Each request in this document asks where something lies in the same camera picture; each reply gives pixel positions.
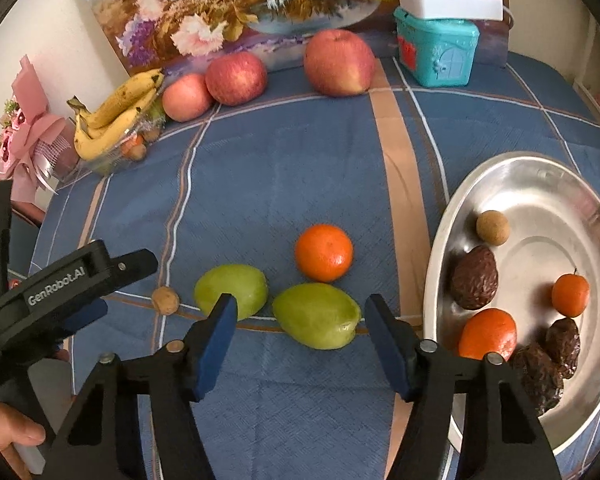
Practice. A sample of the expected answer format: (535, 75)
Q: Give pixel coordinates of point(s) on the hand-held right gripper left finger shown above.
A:
(215, 345)

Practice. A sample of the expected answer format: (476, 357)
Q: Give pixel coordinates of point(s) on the teal house-shaped box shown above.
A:
(440, 55)

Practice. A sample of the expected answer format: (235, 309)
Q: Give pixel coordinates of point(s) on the bunch of bananas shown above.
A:
(112, 115)

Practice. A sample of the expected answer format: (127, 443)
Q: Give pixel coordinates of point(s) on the flower painting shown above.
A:
(205, 10)

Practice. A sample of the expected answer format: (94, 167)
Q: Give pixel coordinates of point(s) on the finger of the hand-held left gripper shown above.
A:
(132, 267)
(87, 315)

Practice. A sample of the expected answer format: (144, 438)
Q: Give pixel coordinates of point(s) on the small tangerine with stem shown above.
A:
(571, 295)

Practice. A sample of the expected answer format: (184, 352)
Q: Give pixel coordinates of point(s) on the person's left hand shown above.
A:
(0, 430)

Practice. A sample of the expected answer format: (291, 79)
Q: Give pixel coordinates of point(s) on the large tangerine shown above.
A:
(324, 252)

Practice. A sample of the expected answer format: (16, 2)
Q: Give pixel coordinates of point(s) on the tiny tangerine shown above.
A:
(129, 147)

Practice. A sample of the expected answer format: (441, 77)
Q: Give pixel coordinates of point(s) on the green jujube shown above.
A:
(316, 316)
(240, 285)

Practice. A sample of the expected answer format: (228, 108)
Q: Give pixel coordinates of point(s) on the white power strip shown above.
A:
(455, 5)

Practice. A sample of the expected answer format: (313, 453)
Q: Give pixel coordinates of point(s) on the small dried red date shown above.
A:
(562, 342)

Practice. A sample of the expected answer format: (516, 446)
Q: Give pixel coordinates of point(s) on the round steel plate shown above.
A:
(545, 210)

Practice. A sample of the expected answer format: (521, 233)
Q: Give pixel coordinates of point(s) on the large longan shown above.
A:
(493, 227)

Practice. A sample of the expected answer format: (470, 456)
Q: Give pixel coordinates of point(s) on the large red apple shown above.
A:
(338, 62)

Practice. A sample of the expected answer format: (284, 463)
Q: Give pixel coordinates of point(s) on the small pink apple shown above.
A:
(186, 97)

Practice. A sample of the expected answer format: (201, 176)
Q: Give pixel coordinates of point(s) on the dark red apple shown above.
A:
(236, 78)

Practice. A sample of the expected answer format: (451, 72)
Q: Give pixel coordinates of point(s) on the round dried red date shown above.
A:
(475, 277)

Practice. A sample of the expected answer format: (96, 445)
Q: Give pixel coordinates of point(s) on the small longan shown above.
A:
(166, 300)

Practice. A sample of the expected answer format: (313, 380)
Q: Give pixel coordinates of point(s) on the tiny longan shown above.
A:
(152, 134)

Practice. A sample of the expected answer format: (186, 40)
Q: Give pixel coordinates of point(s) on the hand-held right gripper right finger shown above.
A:
(387, 345)

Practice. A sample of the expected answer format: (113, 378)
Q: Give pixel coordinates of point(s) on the pink flower bouquet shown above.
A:
(30, 135)

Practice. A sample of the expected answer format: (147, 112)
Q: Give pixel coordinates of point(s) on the long dried red date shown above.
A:
(537, 375)

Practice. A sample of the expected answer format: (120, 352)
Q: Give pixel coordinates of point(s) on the clear plastic fruit container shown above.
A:
(107, 162)

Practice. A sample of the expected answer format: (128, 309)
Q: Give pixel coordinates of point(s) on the white shelf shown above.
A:
(592, 97)

